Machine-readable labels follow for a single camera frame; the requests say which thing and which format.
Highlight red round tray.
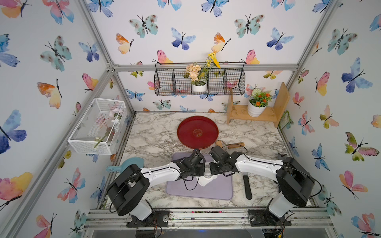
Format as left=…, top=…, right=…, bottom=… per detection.
left=177, top=116, right=219, bottom=149

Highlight wooden shelf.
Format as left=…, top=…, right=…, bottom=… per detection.
left=226, top=83, right=290, bottom=127

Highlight lavender silicone mat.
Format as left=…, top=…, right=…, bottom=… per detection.
left=166, top=152, right=234, bottom=201

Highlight black wire wall basket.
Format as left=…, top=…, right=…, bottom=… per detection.
left=154, top=61, right=246, bottom=96

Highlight teal plastic scoop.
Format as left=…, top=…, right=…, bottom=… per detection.
left=106, top=157, right=144, bottom=173

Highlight white pot with flowers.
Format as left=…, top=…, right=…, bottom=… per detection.
left=184, top=52, right=221, bottom=92

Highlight white dough piece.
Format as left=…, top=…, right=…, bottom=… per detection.
left=198, top=175, right=218, bottom=187

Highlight white mesh wall basket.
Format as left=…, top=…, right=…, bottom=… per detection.
left=67, top=98, right=128, bottom=155

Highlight orange flower plant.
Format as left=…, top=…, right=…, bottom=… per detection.
left=249, top=88, right=272, bottom=108

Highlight black handled strainer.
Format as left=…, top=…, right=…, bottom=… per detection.
left=243, top=174, right=253, bottom=200

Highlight white ribbed flower pot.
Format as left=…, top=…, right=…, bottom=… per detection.
left=247, top=99, right=267, bottom=118

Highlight green paper packet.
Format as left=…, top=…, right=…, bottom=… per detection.
left=278, top=110, right=294, bottom=130

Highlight pink artificial flower stem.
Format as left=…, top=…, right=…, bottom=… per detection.
left=94, top=108, right=124, bottom=149

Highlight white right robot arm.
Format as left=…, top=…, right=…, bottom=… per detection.
left=209, top=146, right=315, bottom=221

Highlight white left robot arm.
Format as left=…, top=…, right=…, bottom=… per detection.
left=106, top=149, right=206, bottom=221

